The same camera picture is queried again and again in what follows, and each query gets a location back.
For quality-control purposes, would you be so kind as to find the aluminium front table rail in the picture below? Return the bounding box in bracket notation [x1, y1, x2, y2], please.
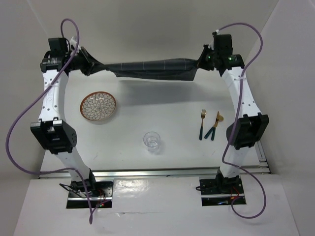
[39, 162, 270, 178]

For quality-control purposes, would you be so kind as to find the gold fork green handle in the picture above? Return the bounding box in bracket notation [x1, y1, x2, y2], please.
[199, 109, 207, 141]

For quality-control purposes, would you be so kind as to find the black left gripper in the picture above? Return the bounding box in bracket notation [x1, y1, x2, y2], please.
[64, 46, 106, 76]

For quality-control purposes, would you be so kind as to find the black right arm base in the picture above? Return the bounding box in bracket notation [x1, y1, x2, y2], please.
[195, 176, 246, 207]

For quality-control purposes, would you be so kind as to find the gold spoon green handle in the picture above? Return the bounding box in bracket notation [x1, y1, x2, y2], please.
[209, 115, 224, 141]

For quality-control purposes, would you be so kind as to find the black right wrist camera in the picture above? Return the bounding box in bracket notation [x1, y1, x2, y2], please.
[213, 34, 233, 55]

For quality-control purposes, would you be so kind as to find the gold knife green handle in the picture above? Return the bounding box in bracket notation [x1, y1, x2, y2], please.
[204, 111, 220, 141]

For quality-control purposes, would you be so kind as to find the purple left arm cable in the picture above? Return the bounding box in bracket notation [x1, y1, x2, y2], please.
[5, 18, 95, 225]

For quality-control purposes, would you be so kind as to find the dark checked cloth napkin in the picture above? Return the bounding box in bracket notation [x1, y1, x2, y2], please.
[90, 59, 197, 81]

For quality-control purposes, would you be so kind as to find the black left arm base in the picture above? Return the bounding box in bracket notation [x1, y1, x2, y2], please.
[59, 180, 114, 209]

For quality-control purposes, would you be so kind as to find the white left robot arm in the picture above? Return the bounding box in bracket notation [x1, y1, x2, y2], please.
[31, 48, 97, 196]

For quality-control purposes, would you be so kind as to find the aluminium right side rail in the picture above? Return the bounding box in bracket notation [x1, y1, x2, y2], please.
[255, 141, 270, 173]

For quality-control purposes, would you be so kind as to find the floral plate orange rim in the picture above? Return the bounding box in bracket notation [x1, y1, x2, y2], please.
[80, 91, 117, 122]

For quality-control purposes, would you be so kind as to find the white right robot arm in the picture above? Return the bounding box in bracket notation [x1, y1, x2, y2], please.
[197, 45, 269, 193]

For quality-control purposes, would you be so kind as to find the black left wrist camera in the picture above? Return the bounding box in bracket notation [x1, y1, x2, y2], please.
[48, 37, 68, 53]

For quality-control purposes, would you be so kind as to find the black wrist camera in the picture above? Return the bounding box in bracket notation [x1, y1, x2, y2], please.
[48, 37, 68, 53]
[213, 34, 233, 55]

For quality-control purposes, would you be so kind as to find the clear plastic cup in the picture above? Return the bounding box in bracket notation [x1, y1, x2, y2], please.
[143, 132, 161, 154]

